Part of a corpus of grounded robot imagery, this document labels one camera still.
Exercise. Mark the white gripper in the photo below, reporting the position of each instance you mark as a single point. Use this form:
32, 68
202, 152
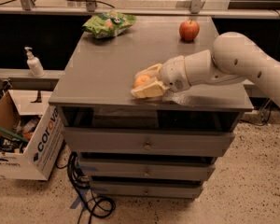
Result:
174, 73

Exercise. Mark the orange fruit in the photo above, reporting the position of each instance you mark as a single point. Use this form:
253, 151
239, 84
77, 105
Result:
141, 80

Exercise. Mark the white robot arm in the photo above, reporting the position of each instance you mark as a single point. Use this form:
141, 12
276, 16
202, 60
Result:
233, 58

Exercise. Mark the red apple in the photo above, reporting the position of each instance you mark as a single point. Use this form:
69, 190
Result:
189, 30

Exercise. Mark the grey drawer cabinet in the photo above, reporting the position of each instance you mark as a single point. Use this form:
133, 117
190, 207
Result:
139, 127

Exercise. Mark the green chip bag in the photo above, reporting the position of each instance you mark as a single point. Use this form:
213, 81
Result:
109, 24

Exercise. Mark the top grey drawer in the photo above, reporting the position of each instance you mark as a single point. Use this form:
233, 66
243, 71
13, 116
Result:
149, 142

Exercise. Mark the grey drawer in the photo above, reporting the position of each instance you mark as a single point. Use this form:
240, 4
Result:
147, 169
149, 142
147, 189

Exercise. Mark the middle grey drawer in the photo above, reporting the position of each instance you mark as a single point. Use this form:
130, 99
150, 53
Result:
147, 169

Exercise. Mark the bottom grey drawer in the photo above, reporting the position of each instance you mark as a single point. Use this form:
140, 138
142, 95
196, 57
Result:
147, 189

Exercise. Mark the white pump bottle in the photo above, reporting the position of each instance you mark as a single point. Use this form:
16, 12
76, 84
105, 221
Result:
34, 63

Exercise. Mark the white cardboard box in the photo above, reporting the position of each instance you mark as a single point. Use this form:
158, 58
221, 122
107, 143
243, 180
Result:
30, 135

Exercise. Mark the grey window ledge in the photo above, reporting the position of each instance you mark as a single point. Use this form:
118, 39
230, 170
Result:
22, 79

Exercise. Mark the metal window railing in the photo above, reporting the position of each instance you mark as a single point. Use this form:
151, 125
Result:
93, 0

